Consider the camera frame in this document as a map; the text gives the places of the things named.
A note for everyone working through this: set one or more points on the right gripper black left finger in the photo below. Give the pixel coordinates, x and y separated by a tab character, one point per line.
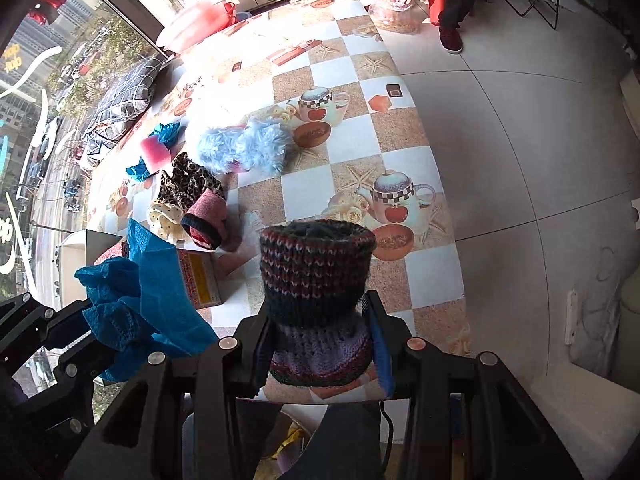
230	374

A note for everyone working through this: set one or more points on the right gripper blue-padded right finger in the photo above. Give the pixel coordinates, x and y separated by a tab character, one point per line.
443	392

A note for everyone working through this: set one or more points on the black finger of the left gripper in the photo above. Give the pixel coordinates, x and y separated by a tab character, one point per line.
41	434

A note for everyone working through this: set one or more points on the blue knitted cloth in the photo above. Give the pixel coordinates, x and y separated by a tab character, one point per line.
139	305

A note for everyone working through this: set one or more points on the dark striped knitted sleeve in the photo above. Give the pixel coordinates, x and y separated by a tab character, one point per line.
314	273

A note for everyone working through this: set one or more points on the pink knitted sleeve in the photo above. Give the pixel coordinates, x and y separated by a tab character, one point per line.
205	221

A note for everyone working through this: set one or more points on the white polka dot scrunchie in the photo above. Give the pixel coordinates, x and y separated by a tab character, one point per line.
165	221

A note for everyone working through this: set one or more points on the fluffy light blue scrunchie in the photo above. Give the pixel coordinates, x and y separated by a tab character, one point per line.
261	145

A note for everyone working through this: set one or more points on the pink foam sponge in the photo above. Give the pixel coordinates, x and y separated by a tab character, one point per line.
154	153

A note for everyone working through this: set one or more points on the leopard print scrunchie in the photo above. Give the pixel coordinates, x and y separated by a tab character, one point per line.
187	183

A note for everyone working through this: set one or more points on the blue crumpled cloth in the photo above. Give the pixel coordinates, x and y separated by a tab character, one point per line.
168	134

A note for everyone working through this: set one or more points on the patterned checkered tablecloth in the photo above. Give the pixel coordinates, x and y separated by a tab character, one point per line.
360	154

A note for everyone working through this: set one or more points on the checked dark blue cushion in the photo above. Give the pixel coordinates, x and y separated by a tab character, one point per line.
119	109

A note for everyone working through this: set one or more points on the pink plastic basin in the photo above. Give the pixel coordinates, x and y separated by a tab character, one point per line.
195	23

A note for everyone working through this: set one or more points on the clear plastic bag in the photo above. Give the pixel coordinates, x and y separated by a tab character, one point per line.
394	16

